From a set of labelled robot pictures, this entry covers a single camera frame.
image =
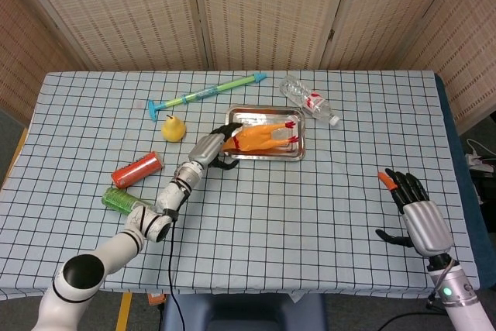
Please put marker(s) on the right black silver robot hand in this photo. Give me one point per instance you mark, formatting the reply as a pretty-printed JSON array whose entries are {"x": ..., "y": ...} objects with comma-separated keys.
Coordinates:
[{"x": 426, "y": 226}]

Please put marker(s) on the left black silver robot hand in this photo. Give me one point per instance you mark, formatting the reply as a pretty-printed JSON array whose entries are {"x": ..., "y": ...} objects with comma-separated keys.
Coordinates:
[{"x": 207, "y": 149}]

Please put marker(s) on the orange rubber chicken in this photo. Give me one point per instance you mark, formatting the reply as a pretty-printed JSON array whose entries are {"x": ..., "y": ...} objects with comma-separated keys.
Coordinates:
[{"x": 257, "y": 138}]

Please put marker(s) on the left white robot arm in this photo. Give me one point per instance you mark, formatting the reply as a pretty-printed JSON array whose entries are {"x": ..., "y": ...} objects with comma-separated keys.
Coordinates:
[{"x": 116, "y": 245}]

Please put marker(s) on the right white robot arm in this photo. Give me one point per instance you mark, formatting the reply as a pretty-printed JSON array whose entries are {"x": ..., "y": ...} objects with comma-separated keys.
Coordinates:
[{"x": 461, "y": 304}]

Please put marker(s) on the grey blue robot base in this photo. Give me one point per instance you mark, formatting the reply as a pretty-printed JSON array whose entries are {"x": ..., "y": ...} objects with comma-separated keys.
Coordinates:
[{"x": 244, "y": 313}]

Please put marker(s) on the silver metal tray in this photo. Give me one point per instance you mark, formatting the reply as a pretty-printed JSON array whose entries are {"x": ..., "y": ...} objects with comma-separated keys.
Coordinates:
[{"x": 298, "y": 133}]

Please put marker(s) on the yellow toy pear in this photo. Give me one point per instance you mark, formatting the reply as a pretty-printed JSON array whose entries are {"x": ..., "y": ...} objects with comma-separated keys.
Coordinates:
[{"x": 173, "y": 129}]

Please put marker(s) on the green blue water squirter toy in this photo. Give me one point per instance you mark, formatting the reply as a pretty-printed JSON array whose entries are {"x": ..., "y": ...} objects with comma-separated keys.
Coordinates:
[{"x": 201, "y": 94}]

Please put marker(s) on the orange drink can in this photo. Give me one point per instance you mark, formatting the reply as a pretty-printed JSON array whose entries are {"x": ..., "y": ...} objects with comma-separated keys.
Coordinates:
[{"x": 137, "y": 170}]

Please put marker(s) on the green drink can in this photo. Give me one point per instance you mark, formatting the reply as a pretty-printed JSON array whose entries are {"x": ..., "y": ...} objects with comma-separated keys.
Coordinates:
[{"x": 118, "y": 199}]

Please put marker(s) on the clear plastic water bottle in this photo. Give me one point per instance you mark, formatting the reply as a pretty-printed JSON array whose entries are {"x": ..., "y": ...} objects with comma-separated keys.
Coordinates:
[{"x": 310, "y": 100}]

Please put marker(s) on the light blue checked tablecloth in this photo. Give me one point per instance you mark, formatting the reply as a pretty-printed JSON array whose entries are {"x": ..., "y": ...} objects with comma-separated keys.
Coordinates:
[{"x": 310, "y": 211}]

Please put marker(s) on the woven beige folding screen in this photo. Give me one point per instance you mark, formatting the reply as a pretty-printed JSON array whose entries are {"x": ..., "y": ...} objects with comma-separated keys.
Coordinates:
[{"x": 252, "y": 9}]

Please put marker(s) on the orange box under table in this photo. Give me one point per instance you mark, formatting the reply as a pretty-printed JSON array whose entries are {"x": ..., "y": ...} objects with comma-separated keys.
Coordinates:
[{"x": 155, "y": 300}]

